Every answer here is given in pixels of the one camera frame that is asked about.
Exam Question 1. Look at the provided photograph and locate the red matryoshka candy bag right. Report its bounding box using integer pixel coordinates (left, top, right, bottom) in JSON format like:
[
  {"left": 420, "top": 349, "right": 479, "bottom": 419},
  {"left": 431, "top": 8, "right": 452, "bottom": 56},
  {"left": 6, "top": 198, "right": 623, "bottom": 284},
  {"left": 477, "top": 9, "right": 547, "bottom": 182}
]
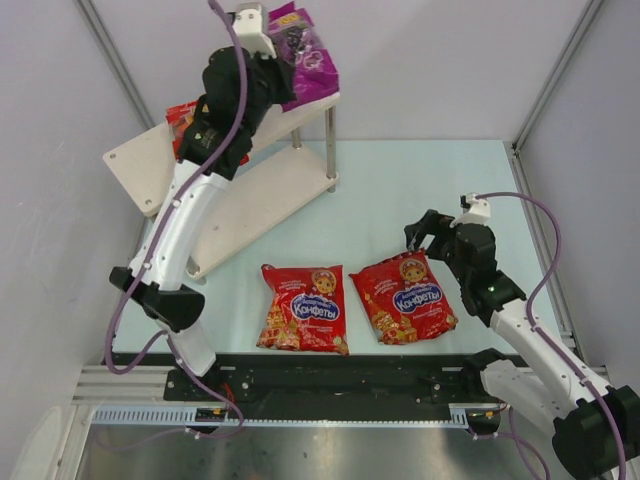
[{"left": 349, "top": 249, "right": 458, "bottom": 345}]

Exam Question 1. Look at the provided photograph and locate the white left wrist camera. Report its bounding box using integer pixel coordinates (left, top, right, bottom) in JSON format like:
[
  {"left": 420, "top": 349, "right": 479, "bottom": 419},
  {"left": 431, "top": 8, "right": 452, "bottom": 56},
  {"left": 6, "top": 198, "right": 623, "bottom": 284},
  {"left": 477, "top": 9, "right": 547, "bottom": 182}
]
[{"left": 232, "top": 2, "right": 277, "bottom": 59}]

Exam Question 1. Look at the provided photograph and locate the aluminium frame rail right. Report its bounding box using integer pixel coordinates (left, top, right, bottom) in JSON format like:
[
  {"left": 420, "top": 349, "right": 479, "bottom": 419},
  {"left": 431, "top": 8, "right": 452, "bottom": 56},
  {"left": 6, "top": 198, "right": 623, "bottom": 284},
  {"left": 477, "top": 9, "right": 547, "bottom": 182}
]
[{"left": 503, "top": 141, "right": 608, "bottom": 372}]

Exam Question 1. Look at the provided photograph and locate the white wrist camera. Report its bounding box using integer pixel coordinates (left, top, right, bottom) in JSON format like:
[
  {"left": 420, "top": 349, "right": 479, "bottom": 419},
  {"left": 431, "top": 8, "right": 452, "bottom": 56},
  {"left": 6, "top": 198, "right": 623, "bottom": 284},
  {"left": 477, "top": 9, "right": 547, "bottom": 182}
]
[
  {"left": 450, "top": 193, "right": 491, "bottom": 229},
  {"left": 232, "top": 2, "right": 277, "bottom": 59}
]

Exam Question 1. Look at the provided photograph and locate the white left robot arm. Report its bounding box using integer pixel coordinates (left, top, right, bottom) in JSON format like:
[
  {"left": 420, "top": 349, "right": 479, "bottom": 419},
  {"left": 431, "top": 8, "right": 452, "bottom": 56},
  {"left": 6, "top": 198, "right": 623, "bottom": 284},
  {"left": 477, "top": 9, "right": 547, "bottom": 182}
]
[{"left": 109, "top": 47, "right": 295, "bottom": 376}]

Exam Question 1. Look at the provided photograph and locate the aluminium frame post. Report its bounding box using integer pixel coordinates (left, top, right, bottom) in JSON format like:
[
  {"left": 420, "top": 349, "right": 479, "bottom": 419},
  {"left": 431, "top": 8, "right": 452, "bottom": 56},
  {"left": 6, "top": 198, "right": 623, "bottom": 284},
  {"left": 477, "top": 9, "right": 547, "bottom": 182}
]
[
  {"left": 510, "top": 0, "right": 606, "bottom": 155},
  {"left": 73, "top": 0, "right": 155, "bottom": 130}
]

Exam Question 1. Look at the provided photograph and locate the aluminium frame post right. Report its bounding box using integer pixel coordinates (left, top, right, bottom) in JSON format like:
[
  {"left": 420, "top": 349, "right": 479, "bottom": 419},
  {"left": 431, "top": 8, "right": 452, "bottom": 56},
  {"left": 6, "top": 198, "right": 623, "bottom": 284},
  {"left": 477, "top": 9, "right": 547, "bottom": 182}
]
[{"left": 510, "top": 0, "right": 606, "bottom": 155}]

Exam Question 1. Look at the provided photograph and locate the red matryoshka candy bag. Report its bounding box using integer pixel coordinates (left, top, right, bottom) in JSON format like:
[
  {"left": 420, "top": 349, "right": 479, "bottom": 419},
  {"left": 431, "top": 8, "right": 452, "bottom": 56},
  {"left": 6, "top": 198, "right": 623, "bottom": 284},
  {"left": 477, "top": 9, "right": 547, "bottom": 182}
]
[
  {"left": 256, "top": 264, "right": 349, "bottom": 355},
  {"left": 349, "top": 249, "right": 458, "bottom": 345}
]

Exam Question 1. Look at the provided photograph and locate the red fruit candy bag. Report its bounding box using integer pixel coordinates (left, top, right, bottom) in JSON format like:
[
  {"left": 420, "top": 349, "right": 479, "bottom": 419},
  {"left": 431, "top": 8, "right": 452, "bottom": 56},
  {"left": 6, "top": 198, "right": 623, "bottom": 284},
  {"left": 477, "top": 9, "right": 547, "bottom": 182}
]
[{"left": 165, "top": 95, "right": 233, "bottom": 166}]

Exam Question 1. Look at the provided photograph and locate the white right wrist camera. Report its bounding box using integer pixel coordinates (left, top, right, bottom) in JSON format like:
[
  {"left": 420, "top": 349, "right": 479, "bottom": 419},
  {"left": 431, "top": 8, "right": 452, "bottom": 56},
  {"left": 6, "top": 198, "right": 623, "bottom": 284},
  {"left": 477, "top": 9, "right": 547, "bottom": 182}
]
[{"left": 450, "top": 193, "right": 491, "bottom": 229}]

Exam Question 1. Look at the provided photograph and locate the light wooden two-tier shelf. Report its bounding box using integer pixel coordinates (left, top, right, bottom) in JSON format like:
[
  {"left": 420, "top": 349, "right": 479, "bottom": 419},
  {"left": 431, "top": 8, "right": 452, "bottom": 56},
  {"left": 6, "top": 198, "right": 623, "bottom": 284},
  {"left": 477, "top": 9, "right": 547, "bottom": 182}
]
[{"left": 103, "top": 94, "right": 340, "bottom": 281}]

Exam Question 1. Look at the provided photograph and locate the grey slotted cable duct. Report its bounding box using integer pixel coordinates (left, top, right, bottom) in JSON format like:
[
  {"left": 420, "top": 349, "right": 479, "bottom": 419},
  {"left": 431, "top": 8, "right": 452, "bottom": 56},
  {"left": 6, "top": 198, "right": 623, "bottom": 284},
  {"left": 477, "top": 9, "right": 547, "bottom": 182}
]
[{"left": 92, "top": 403, "right": 502, "bottom": 428}]

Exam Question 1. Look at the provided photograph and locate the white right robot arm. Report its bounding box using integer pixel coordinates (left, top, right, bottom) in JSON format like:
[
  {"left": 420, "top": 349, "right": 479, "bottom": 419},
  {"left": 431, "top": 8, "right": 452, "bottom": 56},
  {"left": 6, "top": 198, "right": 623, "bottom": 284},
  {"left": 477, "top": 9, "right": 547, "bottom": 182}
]
[{"left": 404, "top": 210, "right": 639, "bottom": 479}]

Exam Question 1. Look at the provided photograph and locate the aluminium frame post left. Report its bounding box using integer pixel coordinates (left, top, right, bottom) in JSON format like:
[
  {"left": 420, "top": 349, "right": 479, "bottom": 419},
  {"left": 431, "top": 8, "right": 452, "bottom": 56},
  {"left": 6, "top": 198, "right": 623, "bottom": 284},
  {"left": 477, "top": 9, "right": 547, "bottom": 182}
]
[{"left": 73, "top": 0, "right": 155, "bottom": 130}]

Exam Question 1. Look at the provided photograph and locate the red matryoshka candy bag left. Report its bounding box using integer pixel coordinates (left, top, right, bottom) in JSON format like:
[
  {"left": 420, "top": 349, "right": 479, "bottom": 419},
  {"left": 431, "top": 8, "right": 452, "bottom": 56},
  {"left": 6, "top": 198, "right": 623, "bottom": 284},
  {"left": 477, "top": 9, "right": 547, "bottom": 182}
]
[{"left": 256, "top": 264, "right": 349, "bottom": 355}]

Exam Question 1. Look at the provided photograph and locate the purple grape candy bag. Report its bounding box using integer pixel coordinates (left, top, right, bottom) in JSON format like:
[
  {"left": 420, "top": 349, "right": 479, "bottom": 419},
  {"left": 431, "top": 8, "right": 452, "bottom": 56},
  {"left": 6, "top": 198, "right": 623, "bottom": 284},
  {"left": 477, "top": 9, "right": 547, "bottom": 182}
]
[{"left": 268, "top": 1, "right": 340, "bottom": 112}]

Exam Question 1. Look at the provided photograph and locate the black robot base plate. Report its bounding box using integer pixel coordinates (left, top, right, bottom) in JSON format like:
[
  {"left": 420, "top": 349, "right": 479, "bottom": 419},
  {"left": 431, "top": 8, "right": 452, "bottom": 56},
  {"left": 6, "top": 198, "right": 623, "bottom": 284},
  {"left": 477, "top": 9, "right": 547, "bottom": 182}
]
[{"left": 164, "top": 352, "right": 521, "bottom": 406}]

